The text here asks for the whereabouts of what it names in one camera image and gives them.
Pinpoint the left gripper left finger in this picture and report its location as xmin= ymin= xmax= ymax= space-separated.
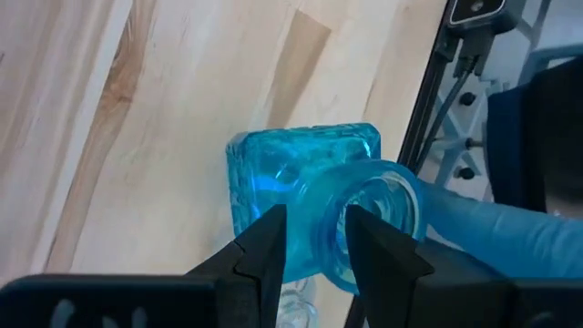
xmin=186 ymin=203 xmax=288 ymax=328

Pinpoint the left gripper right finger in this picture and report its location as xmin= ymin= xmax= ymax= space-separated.
xmin=344 ymin=204 xmax=435 ymax=328

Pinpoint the camera tripod stand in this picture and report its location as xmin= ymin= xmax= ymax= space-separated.
xmin=412 ymin=31 xmax=496 ymax=177

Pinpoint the dark blue chair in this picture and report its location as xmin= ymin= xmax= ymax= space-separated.
xmin=485 ymin=56 xmax=583 ymax=220

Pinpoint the teal square glass vase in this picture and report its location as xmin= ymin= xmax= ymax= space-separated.
xmin=226 ymin=121 xmax=428 ymax=296

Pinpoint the table-level camera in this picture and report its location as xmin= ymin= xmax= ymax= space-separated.
xmin=445 ymin=0 xmax=509 ymax=36

